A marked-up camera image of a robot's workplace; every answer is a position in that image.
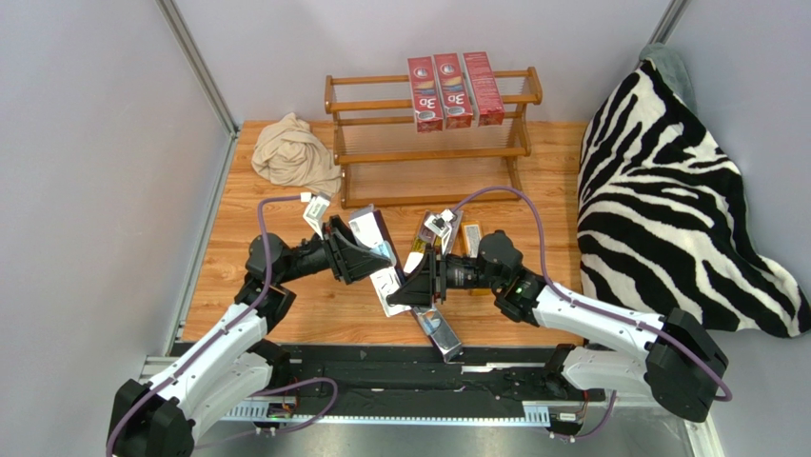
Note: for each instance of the red 3D toothpaste box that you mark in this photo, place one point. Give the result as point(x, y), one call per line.
point(455, 99)
point(427, 110)

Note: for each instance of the silver blue Sensitive toothpaste box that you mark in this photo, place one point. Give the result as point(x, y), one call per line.
point(369, 228)

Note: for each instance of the aluminium frame post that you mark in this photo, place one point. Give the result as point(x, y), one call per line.
point(185, 40)

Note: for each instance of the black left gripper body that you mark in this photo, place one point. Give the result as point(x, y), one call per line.
point(320, 254)

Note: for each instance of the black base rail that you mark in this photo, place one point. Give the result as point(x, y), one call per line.
point(400, 384)

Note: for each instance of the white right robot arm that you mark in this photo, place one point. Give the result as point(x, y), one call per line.
point(670, 358)

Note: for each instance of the silver gold toothpaste box left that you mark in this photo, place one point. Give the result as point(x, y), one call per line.
point(423, 238)

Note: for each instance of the silver gold toothpaste box right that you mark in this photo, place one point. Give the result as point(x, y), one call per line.
point(453, 221)

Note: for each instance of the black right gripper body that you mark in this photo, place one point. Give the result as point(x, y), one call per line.
point(434, 277)

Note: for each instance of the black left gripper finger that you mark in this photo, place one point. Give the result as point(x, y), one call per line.
point(337, 230)
point(359, 265)

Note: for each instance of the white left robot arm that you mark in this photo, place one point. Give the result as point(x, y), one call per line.
point(169, 413)

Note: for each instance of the wooden two-tier shelf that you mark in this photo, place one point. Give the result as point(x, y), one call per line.
point(384, 160)

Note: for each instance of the beige crumpled cloth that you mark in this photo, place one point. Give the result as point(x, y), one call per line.
point(287, 153)

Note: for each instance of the zebra print blanket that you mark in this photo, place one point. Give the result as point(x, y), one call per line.
point(663, 219)

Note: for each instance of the silver purple R&O toothpaste box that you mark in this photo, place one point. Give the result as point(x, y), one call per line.
point(439, 332)

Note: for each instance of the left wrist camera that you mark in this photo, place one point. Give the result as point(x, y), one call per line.
point(317, 204)

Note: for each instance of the silver gold toothpaste box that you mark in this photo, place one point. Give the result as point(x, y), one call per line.
point(423, 238)
point(453, 221)

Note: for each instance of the orange toothpaste box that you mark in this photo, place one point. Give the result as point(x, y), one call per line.
point(472, 235)

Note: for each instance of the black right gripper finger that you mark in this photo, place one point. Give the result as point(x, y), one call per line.
point(417, 290)
point(439, 279)

